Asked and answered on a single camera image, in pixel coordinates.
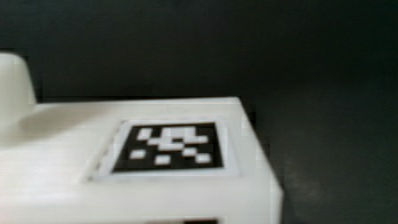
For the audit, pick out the white front drawer box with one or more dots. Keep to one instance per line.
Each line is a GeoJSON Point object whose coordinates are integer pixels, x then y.
{"type": "Point", "coordinates": [131, 162]}

